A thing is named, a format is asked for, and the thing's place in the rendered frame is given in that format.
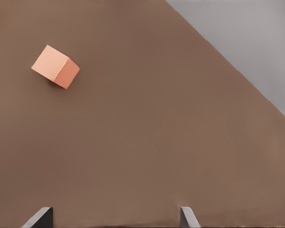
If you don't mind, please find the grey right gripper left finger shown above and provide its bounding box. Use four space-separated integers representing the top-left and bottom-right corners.
21 207 54 228

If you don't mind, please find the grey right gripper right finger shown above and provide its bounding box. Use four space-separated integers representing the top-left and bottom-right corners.
180 206 201 228

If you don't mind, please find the orange wooden cube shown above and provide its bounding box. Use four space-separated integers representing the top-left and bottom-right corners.
31 45 81 90

